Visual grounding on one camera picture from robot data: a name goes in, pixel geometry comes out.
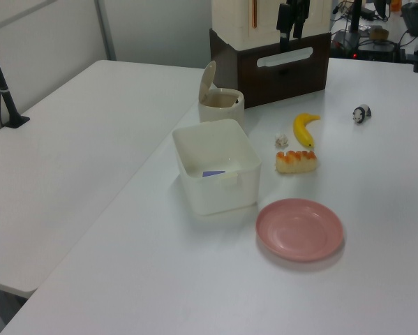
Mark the pink plate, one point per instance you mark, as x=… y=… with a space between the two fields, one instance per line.
x=299 y=232

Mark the dark brown drawer box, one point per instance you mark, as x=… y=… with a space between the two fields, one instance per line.
x=282 y=82

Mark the glazed bread loaf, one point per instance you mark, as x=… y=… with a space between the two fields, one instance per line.
x=296 y=164

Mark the yellow banana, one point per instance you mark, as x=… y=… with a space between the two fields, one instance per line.
x=301 y=130

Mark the black camera stand pole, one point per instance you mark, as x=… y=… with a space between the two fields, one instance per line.
x=1 y=83

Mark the white paper ball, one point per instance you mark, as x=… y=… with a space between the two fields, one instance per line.
x=281 y=139

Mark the grey partition post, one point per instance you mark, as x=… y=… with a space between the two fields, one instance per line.
x=105 y=31

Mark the white plastic storage box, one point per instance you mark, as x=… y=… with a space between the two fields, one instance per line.
x=222 y=195

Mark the black monitor stand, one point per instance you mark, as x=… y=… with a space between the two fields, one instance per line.
x=354 y=21

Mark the beige trash can with lid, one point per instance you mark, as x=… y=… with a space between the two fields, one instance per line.
x=222 y=113

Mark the black device with red light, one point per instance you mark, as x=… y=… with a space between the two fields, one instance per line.
x=372 y=52

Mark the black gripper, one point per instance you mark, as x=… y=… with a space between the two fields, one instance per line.
x=298 y=7

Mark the black white panda figurine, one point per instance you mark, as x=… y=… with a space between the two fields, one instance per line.
x=361 y=113

